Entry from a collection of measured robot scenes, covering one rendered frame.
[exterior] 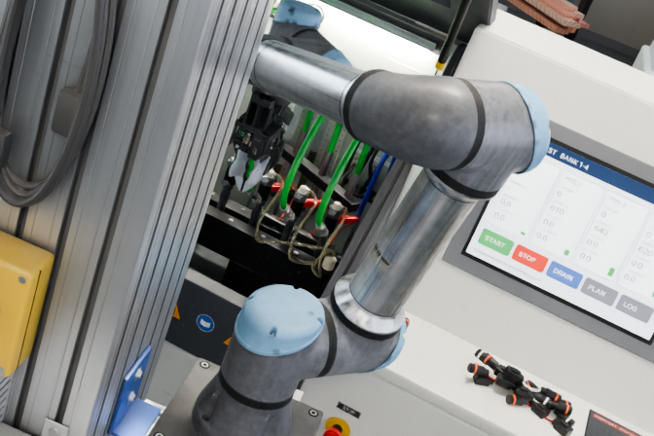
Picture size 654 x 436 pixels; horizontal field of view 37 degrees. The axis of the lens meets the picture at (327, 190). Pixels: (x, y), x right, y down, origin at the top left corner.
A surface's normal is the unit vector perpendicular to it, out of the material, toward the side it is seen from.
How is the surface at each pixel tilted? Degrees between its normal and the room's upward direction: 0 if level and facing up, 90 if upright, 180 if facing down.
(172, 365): 90
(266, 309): 7
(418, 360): 0
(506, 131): 67
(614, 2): 90
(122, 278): 90
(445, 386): 0
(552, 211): 76
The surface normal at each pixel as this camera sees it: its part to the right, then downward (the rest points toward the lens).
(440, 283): -0.25, 0.12
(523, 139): 0.54, 0.33
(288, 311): 0.21, -0.83
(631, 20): -0.23, 0.38
